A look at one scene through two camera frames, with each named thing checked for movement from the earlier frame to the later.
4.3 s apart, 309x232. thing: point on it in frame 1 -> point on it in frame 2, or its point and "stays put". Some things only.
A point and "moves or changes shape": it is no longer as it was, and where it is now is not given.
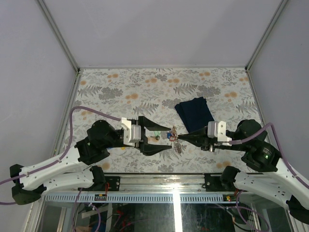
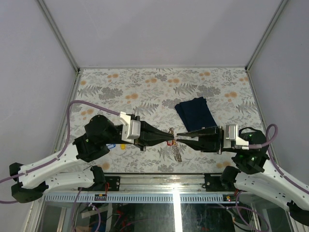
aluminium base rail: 157,183 stays put
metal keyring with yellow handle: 177,145 moves or changes shape
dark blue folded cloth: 195,113 stays put
